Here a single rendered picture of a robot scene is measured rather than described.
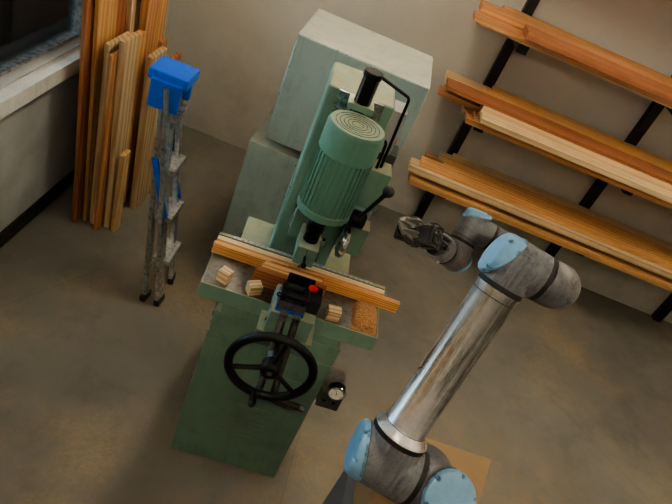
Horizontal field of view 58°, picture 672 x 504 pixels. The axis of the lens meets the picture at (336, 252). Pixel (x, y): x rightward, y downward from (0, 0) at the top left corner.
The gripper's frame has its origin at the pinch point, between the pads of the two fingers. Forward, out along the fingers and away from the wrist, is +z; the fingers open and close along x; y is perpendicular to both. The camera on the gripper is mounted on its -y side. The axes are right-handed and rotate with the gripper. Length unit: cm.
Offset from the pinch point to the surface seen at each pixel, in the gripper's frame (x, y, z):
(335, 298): 23.7, -29.3, -16.7
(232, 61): -130, -226, -73
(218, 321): 43, -53, 9
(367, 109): -28.5, -10.6, 16.4
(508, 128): -113, -55, -148
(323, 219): 5.6, -18.4, 11.9
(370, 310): 24.6, -17.3, -21.7
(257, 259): 20, -48, 6
